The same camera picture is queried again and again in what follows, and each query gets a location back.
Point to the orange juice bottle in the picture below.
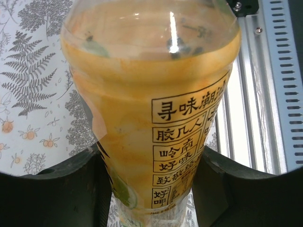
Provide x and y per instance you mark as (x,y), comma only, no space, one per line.
(142,94)

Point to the floral patterned tablecloth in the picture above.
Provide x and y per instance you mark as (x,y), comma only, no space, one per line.
(28,94)

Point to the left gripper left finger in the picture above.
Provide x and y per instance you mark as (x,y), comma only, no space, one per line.
(52,201)

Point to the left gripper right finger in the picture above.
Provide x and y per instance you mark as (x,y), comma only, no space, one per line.
(248,201)

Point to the grooved aluminium table rail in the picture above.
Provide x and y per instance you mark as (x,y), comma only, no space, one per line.
(251,94)

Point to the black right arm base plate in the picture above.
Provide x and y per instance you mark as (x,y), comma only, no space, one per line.
(248,8)

